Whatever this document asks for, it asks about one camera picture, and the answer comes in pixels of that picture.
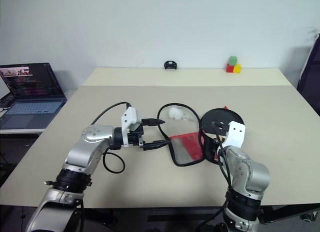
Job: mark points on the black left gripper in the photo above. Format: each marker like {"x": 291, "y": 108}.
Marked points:
{"x": 136, "y": 138}

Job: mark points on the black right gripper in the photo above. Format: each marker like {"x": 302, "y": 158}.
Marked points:
{"x": 221, "y": 128}

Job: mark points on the black round plate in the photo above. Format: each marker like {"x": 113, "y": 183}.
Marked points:
{"x": 215, "y": 116}

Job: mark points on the red black mesh paddle case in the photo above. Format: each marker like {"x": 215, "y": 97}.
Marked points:
{"x": 187, "y": 142}

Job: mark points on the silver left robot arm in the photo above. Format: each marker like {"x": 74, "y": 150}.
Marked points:
{"x": 82, "y": 152}

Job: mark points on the yellow toy block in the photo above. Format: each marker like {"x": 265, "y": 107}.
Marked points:
{"x": 237, "y": 69}

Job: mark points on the green toy block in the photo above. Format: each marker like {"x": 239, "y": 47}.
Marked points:
{"x": 233, "y": 60}

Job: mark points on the small black clamp device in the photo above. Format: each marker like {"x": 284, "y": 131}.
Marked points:
{"x": 170, "y": 65}

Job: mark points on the black caster wheel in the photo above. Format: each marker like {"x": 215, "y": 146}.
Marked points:
{"x": 308, "y": 218}

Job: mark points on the open dark blue laptop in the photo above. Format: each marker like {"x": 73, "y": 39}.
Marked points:
{"x": 32, "y": 89}

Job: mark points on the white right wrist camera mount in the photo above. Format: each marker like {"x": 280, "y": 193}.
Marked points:
{"x": 235, "y": 134}

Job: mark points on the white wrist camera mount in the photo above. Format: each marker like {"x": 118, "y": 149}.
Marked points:
{"x": 235, "y": 134}
{"x": 131, "y": 118}

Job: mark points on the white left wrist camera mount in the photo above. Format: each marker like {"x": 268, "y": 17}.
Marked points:
{"x": 131, "y": 118}

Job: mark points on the black table frame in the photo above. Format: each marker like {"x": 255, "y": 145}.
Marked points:
{"x": 287, "y": 212}

